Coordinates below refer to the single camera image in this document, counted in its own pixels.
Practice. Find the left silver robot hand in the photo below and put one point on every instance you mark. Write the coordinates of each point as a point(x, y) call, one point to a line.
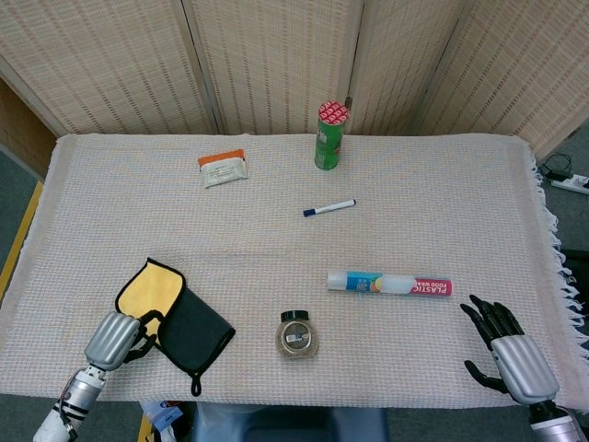
point(110, 340)

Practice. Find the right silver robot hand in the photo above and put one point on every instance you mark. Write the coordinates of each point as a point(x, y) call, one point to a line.
point(524, 368)

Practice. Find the yellow black cloth mat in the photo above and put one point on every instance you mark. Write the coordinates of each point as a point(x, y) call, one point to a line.
point(198, 331)

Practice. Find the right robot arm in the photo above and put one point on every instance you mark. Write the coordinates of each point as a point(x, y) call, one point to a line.
point(557, 426)

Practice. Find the blue white bag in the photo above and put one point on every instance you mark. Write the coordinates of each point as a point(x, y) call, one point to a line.
point(161, 416)

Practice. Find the plastic wrap roll box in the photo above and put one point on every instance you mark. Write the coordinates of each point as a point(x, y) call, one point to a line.
point(391, 284)

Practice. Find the white woven tablecloth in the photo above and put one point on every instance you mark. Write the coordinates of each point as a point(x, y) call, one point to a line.
point(414, 230)

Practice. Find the blue grey chair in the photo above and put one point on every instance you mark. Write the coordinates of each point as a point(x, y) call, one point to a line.
point(276, 423)

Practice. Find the glass herb jar black lid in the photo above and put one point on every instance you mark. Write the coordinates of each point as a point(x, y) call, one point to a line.
point(296, 338)

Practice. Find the white power strip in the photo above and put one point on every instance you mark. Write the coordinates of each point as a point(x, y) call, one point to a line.
point(573, 184)

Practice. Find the white orange snack packet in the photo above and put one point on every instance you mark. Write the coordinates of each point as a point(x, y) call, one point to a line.
point(223, 170)

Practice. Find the brown wooden board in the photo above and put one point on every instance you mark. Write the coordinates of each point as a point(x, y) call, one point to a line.
point(18, 133)

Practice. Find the white marker with blue cap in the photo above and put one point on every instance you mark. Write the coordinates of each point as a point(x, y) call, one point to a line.
point(329, 208)

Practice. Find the green chips can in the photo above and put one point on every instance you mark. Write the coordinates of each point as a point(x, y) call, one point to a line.
point(327, 147)

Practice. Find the woven folding screen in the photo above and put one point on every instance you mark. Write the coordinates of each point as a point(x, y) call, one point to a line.
point(276, 60)

